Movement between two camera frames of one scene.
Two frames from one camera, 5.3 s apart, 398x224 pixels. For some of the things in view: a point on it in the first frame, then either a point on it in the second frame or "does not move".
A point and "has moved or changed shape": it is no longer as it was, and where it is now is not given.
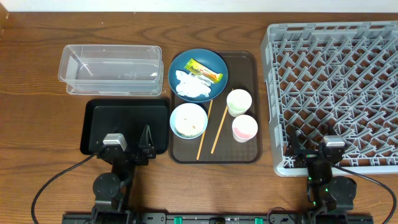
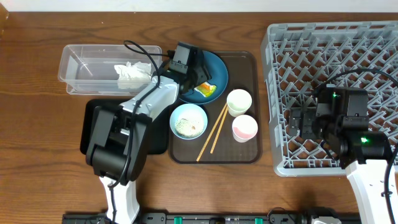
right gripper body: (308, 157) → (308, 130)
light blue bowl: (188, 121) does not move
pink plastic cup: (244, 127) does not move
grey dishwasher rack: (334, 79) does not move
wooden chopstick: (211, 106) → (211, 132)
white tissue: (191, 85) has moved or changed shape
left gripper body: (130, 154) → (200, 74)
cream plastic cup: (238, 102) does not move
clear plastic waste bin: (112, 70) does not move
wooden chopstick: (219, 130) does not move
